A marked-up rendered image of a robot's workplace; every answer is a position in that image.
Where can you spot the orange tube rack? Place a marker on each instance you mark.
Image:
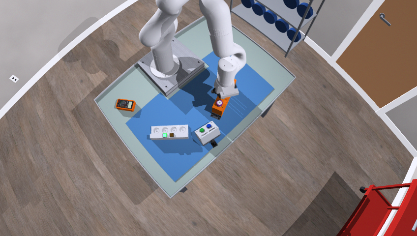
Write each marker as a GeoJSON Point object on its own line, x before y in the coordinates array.
{"type": "Point", "coordinates": [220, 110]}

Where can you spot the blue flat mat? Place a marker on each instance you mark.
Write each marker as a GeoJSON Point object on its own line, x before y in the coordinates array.
{"type": "Point", "coordinates": [192, 106]}

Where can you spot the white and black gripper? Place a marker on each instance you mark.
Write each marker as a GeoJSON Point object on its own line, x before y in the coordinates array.
{"type": "Point", "coordinates": [217, 88]}

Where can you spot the orange digital multimeter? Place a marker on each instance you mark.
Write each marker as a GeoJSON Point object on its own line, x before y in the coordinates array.
{"type": "Point", "coordinates": [127, 105]}

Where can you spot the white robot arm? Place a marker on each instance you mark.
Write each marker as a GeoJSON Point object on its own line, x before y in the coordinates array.
{"type": "Point", "coordinates": [217, 14]}

